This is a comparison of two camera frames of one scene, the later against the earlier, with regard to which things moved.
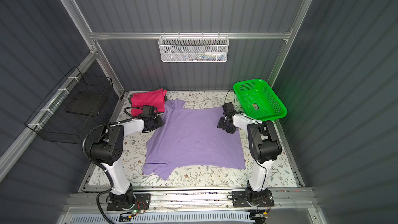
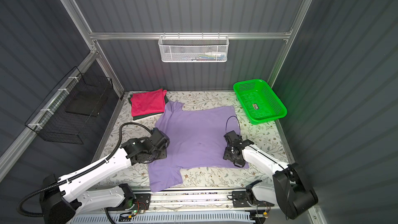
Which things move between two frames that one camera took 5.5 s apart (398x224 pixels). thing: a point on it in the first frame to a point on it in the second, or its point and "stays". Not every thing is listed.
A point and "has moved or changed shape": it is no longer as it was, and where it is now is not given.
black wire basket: (68, 114) stays
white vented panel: (204, 218) stays
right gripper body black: (223, 124) to (228, 154)
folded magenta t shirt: (155, 98) stays
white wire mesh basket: (194, 49) stays
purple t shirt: (190, 138) has moved or changed shape
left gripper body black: (155, 123) to (158, 155)
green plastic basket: (255, 98) stays
